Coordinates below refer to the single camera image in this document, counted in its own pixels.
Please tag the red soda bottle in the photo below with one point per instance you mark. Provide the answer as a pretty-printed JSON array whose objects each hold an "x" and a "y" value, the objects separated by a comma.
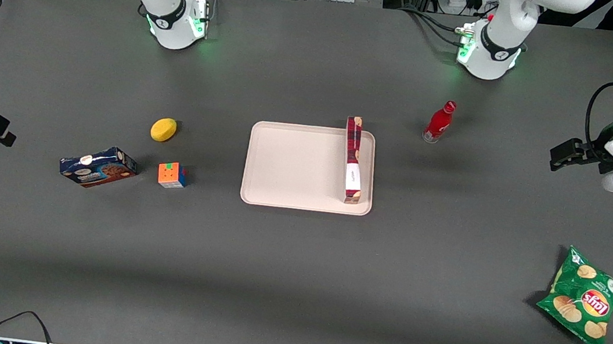
[{"x": 438, "y": 124}]

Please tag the dark gray table mat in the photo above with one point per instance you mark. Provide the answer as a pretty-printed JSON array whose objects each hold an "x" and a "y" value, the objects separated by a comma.
[{"x": 293, "y": 281}]

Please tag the beige plastic tray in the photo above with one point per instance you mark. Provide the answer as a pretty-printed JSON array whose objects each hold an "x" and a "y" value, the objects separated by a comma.
[{"x": 295, "y": 165}]

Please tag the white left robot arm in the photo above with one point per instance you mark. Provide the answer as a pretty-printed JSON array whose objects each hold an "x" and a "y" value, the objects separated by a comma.
[{"x": 497, "y": 49}]

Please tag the blue cookie box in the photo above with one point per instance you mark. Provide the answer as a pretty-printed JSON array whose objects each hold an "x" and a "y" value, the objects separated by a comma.
[{"x": 99, "y": 169}]

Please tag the yellow lemon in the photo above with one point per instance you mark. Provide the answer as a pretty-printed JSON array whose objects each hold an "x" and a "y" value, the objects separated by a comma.
[{"x": 163, "y": 130}]

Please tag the colourful puzzle cube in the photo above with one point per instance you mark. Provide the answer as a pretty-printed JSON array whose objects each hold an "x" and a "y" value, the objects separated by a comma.
[{"x": 170, "y": 174}]

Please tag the red cookie box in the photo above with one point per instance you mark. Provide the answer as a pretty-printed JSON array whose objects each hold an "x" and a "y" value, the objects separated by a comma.
[{"x": 353, "y": 166}]

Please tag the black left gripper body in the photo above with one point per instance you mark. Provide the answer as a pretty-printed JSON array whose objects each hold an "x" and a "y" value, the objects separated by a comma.
[{"x": 593, "y": 153}]

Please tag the green chips bag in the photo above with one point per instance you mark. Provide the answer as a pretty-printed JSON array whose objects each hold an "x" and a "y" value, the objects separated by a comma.
[{"x": 583, "y": 299}]

